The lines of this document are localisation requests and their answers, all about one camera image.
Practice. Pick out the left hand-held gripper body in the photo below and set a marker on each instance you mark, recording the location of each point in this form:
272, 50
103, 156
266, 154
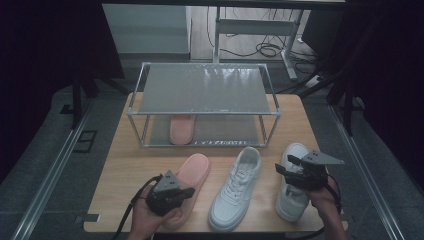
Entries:
163, 200

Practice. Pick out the white cabinet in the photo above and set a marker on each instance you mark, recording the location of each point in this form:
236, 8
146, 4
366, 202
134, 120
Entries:
146, 30

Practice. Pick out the two-tier metal shoe rack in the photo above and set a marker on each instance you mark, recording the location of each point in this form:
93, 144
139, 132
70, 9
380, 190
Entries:
203, 90

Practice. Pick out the person's right hand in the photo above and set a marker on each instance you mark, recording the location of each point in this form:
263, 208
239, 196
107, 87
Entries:
321, 198

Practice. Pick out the black metal stand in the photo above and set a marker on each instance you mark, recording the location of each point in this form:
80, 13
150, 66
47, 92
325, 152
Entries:
76, 100
348, 106

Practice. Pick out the white sneaker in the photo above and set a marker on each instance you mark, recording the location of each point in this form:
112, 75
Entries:
293, 203
233, 196

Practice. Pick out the aluminium floor rail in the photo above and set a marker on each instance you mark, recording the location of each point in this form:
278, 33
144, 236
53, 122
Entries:
50, 173
363, 173

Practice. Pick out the white power strip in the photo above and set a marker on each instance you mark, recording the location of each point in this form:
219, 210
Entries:
315, 81

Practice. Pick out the white desk frame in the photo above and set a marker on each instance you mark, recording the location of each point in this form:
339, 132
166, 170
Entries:
256, 27

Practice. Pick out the dark curtain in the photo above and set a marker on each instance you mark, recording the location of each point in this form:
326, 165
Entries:
40, 50
393, 66

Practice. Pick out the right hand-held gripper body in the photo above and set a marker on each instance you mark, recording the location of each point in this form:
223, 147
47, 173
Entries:
308, 173

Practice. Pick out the person's left hand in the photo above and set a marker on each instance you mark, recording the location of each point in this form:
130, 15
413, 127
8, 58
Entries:
146, 220

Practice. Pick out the pink slipper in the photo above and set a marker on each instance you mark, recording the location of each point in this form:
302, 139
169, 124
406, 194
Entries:
196, 170
181, 131

